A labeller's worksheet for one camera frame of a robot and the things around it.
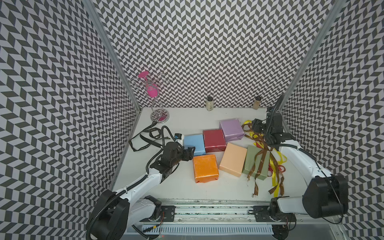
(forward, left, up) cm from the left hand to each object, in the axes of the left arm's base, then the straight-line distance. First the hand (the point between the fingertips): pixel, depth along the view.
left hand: (189, 148), depth 85 cm
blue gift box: (+7, -4, -3) cm, 8 cm away
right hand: (+11, -40, +8) cm, 42 cm away
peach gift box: (-3, -26, -10) cm, 28 cm away
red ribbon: (-8, -48, -11) cm, 50 cm away
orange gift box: (-10, -9, -3) cm, 14 cm away
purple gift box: (+16, -28, -4) cm, 32 cm away
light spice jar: (+40, -14, -3) cm, 43 cm away
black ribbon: (+17, +28, -12) cm, 35 cm away
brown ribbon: (-15, -51, -10) cm, 54 cm away
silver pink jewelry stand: (+47, +28, +12) cm, 56 cm away
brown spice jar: (+42, -50, -4) cm, 65 cm away
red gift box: (+8, -15, -4) cm, 18 cm away
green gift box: (0, -38, -5) cm, 38 cm away
